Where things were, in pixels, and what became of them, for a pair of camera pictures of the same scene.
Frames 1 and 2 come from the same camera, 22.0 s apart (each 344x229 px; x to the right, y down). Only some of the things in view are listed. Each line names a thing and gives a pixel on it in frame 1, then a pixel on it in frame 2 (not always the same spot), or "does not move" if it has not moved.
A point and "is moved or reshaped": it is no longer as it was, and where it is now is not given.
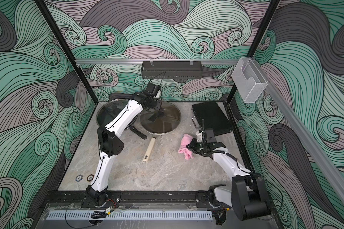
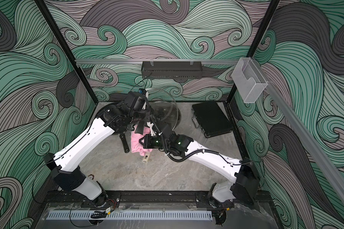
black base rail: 127,200 does not move
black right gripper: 191,146 to 148,144
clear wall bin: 249,80 does not move
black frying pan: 111,110 does not move
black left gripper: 158,105 to 147,116
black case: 210,115 does not move
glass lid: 108,110 is moved or reshaped
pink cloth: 186,138 is moved or reshaped
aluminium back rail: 91,62 does not move
